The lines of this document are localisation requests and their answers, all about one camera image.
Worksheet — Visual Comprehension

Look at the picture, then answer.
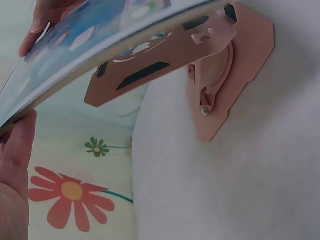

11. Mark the person's right hand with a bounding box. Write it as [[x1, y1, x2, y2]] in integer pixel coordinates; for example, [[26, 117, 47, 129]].
[[18, 0, 85, 58]]

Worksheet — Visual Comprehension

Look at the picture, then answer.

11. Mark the person's left hand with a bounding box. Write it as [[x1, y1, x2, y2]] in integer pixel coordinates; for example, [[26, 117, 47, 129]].
[[0, 109, 39, 240]]

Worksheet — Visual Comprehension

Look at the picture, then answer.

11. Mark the blue illustrated picture book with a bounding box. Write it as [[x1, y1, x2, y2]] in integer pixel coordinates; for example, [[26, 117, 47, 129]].
[[0, 0, 227, 138]]

